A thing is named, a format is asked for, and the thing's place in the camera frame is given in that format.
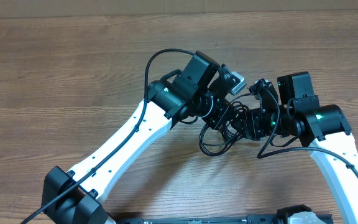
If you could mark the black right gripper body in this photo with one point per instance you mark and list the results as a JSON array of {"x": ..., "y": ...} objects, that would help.
[{"x": 264, "y": 126}]

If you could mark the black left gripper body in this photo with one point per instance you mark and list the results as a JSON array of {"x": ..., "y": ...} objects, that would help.
[{"x": 212, "y": 112}]

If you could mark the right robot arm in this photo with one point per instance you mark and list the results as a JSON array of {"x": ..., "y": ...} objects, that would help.
[{"x": 292, "y": 119}]

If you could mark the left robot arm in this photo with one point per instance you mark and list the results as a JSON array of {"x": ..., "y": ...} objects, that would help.
[{"x": 198, "y": 91}]

